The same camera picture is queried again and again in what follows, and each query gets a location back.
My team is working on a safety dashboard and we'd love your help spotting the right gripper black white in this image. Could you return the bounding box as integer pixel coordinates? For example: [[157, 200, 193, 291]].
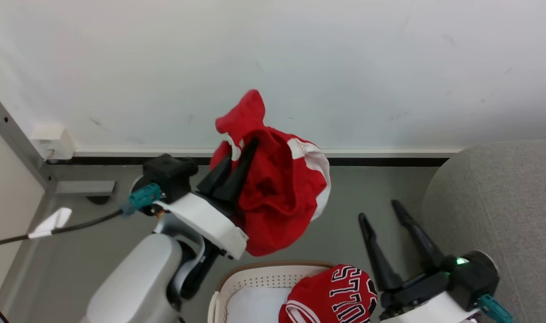
[[358, 200, 480, 323]]

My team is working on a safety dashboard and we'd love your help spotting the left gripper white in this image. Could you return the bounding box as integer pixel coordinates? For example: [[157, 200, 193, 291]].
[[154, 137, 260, 261]]

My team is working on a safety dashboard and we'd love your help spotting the red jersey with lettering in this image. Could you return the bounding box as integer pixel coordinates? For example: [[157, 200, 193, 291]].
[[278, 264, 378, 323]]

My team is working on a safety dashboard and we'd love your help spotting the white cloth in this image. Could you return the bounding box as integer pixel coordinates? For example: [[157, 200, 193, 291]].
[[226, 287, 293, 323]]

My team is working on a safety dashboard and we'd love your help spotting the white perforated laundry basket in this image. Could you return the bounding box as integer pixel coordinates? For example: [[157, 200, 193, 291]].
[[207, 261, 336, 323]]

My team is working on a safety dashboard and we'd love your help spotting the grey table leg frame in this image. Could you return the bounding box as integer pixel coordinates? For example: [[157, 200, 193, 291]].
[[0, 95, 58, 310]]

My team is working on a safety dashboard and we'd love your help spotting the white wall socket box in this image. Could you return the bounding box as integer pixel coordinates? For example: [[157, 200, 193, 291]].
[[29, 123, 76, 161]]

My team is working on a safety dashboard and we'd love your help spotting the red white garment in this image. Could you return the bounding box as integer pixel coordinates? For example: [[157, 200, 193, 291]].
[[209, 89, 332, 257]]

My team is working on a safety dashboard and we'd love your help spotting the grey fabric sofa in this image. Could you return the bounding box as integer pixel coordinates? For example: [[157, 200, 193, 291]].
[[420, 140, 546, 323]]

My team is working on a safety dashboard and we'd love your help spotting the black cable with teal plug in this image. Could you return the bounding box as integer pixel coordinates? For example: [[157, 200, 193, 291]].
[[0, 183, 162, 251]]

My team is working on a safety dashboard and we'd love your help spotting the teal cable plug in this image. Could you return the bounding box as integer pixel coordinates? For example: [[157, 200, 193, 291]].
[[477, 294, 514, 323]]

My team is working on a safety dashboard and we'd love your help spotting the white cable tag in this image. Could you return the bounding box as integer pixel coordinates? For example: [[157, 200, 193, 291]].
[[28, 207, 72, 239]]

